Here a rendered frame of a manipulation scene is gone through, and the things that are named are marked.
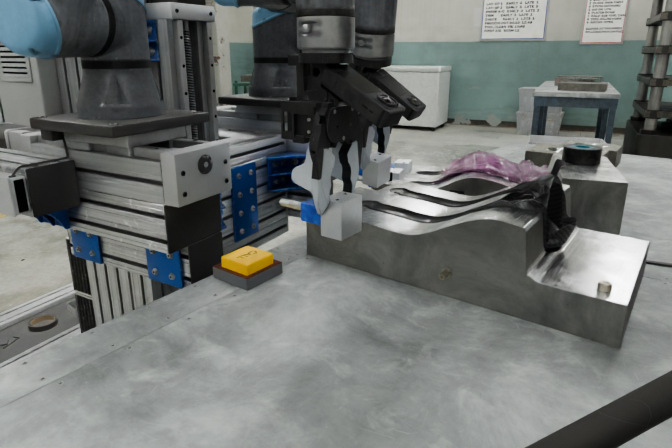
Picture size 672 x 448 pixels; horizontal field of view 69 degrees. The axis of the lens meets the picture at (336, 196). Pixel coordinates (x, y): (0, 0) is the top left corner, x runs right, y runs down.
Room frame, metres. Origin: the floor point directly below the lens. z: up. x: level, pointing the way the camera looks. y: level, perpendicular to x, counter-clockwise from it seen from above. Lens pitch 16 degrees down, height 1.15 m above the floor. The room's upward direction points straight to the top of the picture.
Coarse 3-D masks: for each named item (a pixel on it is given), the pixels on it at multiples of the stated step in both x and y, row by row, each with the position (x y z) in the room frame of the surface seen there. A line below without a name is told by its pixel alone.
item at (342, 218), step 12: (348, 192) 0.68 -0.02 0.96; (288, 204) 0.71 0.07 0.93; (300, 204) 0.70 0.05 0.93; (312, 204) 0.66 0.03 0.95; (336, 204) 0.63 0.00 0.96; (348, 204) 0.64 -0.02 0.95; (360, 204) 0.66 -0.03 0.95; (312, 216) 0.66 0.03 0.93; (324, 216) 0.64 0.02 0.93; (336, 216) 0.63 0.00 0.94; (348, 216) 0.64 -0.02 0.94; (360, 216) 0.66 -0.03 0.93; (324, 228) 0.64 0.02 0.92; (336, 228) 0.63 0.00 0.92; (348, 228) 0.64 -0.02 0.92; (360, 228) 0.66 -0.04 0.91
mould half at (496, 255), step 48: (384, 192) 0.92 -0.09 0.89; (432, 192) 0.93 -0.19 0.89; (336, 240) 0.79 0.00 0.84; (384, 240) 0.73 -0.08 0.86; (432, 240) 0.68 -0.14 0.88; (480, 240) 0.64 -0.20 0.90; (528, 240) 0.61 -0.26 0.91; (576, 240) 0.74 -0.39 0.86; (624, 240) 0.74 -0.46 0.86; (432, 288) 0.68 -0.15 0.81; (480, 288) 0.63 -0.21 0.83; (528, 288) 0.60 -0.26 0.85; (576, 288) 0.57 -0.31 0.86; (624, 288) 0.57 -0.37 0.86
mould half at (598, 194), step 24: (432, 168) 1.27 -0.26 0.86; (552, 168) 1.13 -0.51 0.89; (576, 168) 1.04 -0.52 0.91; (600, 168) 1.04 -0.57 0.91; (480, 192) 1.00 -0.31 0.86; (576, 192) 0.94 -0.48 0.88; (600, 192) 0.93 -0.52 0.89; (624, 192) 0.92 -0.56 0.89; (576, 216) 0.94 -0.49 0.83; (600, 216) 0.93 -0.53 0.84
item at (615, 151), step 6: (564, 144) 1.59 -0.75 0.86; (594, 144) 1.61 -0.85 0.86; (600, 144) 1.60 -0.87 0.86; (606, 144) 1.59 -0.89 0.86; (612, 144) 1.59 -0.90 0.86; (612, 150) 1.49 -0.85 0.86; (618, 150) 1.50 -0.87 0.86; (612, 156) 1.49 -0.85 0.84; (618, 156) 1.52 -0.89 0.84; (612, 162) 1.49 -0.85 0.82; (618, 162) 1.54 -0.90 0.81
